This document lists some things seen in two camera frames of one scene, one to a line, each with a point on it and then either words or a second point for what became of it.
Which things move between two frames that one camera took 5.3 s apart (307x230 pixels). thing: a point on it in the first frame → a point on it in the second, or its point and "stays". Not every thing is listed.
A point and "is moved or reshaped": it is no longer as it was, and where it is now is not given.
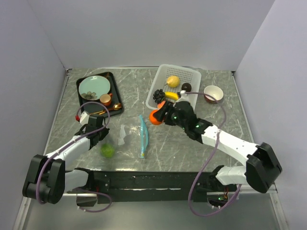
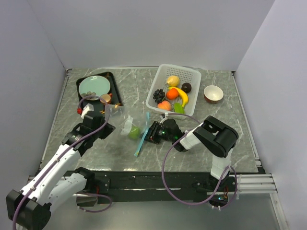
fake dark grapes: [158, 95] stays
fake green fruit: [107, 150] → [135, 133]
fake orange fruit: [152, 119] → [172, 94]
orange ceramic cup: [105, 99] stays
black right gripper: [161, 114] → [152, 133]
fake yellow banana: [171, 95] is moved or reshaped
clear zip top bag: [145, 137] → [127, 126]
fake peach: [160, 105] stays
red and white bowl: [214, 91] stays
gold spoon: [116, 107] stays
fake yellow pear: [173, 81] stays
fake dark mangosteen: [186, 86] stays
